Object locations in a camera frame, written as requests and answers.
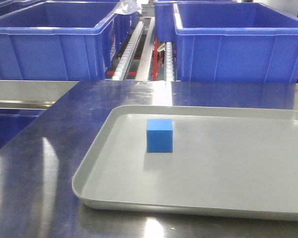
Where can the grey plastic tray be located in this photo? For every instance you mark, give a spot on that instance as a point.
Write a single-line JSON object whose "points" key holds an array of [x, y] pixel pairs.
{"points": [[230, 162]]}

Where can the blue cube block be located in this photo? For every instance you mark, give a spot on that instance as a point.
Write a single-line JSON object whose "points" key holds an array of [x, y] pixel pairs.
{"points": [[159, 136]]}

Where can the blue plastic bin lower left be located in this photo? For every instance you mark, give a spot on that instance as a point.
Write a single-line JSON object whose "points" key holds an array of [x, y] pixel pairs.
{"points": [[13, 121]]}

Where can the steel centre divider rail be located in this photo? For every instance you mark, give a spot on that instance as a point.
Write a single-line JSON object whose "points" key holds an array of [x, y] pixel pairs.
{"points": [[143, 72]]}

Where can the blue plastic bin upper middle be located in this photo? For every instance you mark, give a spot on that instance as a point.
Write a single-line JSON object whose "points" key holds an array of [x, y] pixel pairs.
{"points": [[61, 40]]}

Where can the white roller track right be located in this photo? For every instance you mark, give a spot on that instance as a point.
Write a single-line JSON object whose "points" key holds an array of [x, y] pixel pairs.
{"points": [[169, 70]]}

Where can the steel shelf front rail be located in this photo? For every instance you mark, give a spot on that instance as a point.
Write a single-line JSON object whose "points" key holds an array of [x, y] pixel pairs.
{"points": [[27, 94]]}

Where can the blue bin behind right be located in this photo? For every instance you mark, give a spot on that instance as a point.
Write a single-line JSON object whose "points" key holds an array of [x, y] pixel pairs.
{"points": [[164, 22]]}

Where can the blue plastic bin upper left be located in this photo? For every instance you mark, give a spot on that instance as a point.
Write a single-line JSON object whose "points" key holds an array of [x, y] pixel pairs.
{"points": [[8, 6]]}

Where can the blue plastic bin upper right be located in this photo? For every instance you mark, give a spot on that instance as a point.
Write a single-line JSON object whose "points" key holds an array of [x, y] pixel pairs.
{"points": [[231, 42]]}

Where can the blue plastic bin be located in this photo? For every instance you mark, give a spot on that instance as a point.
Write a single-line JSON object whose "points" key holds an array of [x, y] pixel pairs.
{"points": [[8, 6], [13, 121], [61, 40], [231, 42]]}

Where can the white roller track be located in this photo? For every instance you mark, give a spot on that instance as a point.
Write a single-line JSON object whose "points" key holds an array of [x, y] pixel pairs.
{"points": [[126, 59], [169, 70]]}

